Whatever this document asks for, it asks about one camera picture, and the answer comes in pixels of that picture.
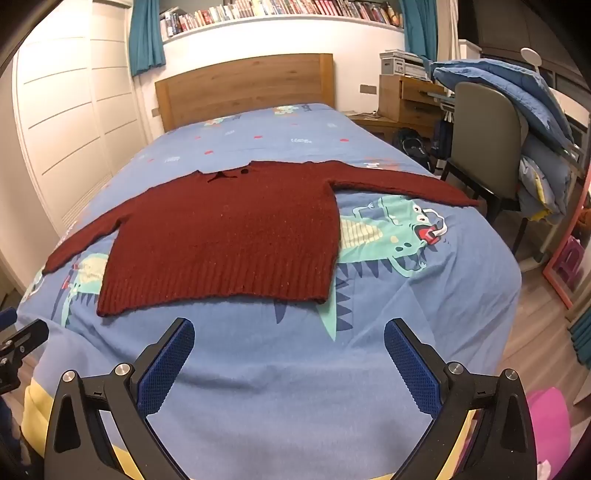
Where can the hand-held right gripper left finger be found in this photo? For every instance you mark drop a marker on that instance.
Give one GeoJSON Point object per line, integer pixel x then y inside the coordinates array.
{"type": "Point", "coordinates": [167, 369]}

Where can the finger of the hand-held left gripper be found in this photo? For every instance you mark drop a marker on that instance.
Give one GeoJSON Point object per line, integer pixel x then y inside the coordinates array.
{"type": "Point", "coordinates": [25, 339]}

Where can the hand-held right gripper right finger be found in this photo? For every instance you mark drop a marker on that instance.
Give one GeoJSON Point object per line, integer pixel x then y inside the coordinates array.
{"type": "Point", "coordinates": [413, 369]}

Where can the dark red knit sweater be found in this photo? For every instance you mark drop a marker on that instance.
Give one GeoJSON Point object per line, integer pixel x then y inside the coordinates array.
{"type": "Point", "coordinates": [221, 240]}

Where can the blue dinosaur print bedsheet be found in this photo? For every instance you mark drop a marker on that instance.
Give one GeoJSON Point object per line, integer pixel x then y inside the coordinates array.
{"type": "Point", "coordinates": [277, 364]}

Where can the pink plastic object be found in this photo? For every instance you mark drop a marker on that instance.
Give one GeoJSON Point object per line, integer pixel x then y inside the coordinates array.
{"type": "Point", "coordinates": [549, 429]}

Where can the pink framed mirror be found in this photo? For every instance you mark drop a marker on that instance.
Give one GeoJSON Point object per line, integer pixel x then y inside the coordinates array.
{"type": "Point", "coordinates": [556, 277]}

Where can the black backpack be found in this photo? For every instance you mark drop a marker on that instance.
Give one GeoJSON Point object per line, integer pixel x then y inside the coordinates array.
{"type": "Point", "coordinates": [413, 147]}

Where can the white wardrobe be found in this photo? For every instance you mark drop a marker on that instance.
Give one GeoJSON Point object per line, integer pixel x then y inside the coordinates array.
{"type": "Point", "coordinates": [69, 115]}

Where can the dark blue bag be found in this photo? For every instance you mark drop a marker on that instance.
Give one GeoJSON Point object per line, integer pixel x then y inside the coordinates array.
{"type": "Point", "coordinates": [443, 136]}

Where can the grey chair with black legs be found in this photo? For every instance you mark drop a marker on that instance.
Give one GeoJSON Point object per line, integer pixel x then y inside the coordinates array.
{"type": "Point", "coordinates": [480, 138]}

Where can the wooden headboard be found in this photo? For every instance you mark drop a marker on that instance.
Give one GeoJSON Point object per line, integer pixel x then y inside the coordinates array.
{"type": "Point", "coordinates": [244, 87]}

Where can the blue quilt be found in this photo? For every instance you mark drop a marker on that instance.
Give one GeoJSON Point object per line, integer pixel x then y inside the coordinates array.
{"type": "Point", "coordinates": [508, 83]}

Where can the white printer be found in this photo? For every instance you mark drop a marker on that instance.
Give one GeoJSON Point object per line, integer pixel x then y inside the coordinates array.
{"type": "Point", "coordinates": [401, 64]}

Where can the teal curtain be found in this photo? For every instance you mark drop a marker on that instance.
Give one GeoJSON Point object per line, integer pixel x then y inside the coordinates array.
{"type": "Point", "coordinates": [145, 37]}
{"type": "Point", "coordinates": [419, 27]}

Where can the white round lamp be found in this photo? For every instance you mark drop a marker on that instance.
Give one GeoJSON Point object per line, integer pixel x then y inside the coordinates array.
{"type": "Point", "coordinates": [531, 57]}

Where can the row of books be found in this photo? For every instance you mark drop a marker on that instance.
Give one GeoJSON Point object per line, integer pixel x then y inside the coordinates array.
{"type": "Point", "coordinates": [277, 8]}

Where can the grey wall socket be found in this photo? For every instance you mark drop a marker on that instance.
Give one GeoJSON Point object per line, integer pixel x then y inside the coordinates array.
{"type": "Point", "coordinates": [367, 88]}

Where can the white wall shelf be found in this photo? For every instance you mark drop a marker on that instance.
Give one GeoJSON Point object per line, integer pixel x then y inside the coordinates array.
{"type": "Point", "coordinates": [286, 25]}

